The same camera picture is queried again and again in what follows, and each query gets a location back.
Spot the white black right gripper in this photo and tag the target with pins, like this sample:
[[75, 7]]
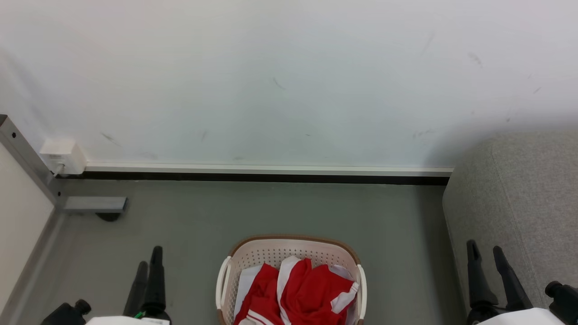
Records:
[[510, 317]]

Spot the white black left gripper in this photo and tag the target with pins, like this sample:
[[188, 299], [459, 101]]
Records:
[[156, 313]]

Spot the red white-striped garment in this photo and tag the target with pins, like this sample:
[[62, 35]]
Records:
[[302, 293]]

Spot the grey fabric sofa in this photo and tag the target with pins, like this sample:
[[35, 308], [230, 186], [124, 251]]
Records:
[[519, 198]]

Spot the black round foot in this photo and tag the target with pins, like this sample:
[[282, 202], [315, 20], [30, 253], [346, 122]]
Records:
[[108, 216]]

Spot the grey metal foot bar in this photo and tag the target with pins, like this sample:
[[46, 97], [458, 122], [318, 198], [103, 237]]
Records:
[[95, 204]]

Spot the white garment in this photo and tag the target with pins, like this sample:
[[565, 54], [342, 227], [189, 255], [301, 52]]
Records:
[[246, 284]]

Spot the cream perforated laundry basket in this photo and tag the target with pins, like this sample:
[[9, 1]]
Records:
[[271, 253]]

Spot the beige partition panel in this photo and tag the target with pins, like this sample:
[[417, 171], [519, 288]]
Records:
[[20, 216]]

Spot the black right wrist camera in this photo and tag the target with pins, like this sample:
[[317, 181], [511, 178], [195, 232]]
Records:
[[564, 298]]

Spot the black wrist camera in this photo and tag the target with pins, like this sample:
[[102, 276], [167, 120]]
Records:
[[564, 298], [67, 313]]

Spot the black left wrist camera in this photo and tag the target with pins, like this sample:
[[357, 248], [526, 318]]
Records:
[[67, 313]]

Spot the white wall power adapter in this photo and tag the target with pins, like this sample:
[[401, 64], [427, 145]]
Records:
[[63, 155]]

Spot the grey metal frame post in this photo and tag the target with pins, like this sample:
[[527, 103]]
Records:
[[27, 155]]

